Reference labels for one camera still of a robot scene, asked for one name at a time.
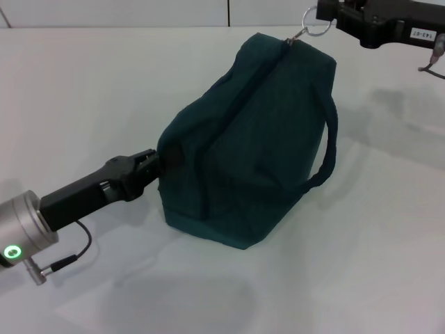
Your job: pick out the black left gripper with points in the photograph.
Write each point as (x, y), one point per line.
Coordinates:
(90, 195)

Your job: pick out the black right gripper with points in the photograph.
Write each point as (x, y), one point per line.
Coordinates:
(400, 21)

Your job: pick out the dark teal insulated lunch bag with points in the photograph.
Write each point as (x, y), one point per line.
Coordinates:
(260, 139)

